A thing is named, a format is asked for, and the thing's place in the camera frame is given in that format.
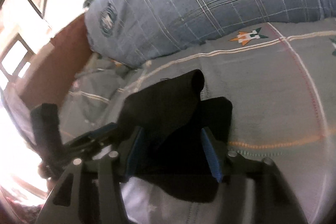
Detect brown wooden headboard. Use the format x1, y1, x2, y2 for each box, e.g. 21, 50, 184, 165
15, 14, 93, 110

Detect black pants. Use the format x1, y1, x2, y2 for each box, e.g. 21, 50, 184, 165
117, 69, 233, 203

